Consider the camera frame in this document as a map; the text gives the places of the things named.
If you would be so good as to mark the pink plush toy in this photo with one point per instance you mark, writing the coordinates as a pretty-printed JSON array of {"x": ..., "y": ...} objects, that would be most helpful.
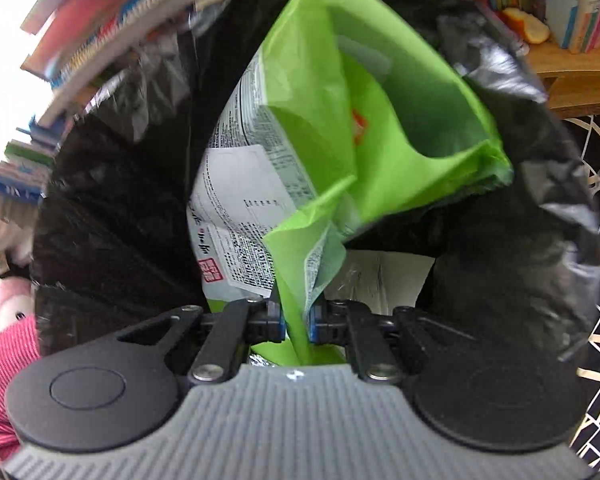
[{"x": 10, "y": 302}]

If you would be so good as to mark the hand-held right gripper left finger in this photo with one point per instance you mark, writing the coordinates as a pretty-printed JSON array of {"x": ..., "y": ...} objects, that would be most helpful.
[{"x": 265, "y": 325}]

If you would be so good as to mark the pile of flat-lying books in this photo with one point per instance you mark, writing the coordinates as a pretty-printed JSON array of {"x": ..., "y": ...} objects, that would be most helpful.
[{"x": 105, "y": 25}]

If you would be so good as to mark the row of thin workbooks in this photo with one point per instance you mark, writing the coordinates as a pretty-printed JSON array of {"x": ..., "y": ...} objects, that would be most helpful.
[{"x": 25, "y": 160}]

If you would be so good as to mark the wooden desktop shelf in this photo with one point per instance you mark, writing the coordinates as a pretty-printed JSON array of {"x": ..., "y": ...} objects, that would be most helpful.
[{"x": 580, "y": 80}]

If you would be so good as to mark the green refill pouch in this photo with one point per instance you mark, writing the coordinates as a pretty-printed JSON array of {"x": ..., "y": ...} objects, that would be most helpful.
[{"x": 380, "y": 110}]

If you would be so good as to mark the orange peel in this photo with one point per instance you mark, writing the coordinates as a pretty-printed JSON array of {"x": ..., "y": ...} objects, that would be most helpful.
[{"x": 530, "y": 27}]

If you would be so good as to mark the pink knitted cloth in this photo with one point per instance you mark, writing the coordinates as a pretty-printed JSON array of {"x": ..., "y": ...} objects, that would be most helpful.
[{"x": 5, "y": 370}]

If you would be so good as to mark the black trash bag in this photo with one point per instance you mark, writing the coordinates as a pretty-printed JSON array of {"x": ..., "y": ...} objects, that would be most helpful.
[{"x": 105, "y": 240}]

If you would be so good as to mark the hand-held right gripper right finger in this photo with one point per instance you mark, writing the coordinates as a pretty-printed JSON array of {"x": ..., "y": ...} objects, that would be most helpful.
[{"x": 330, "y": 327}]

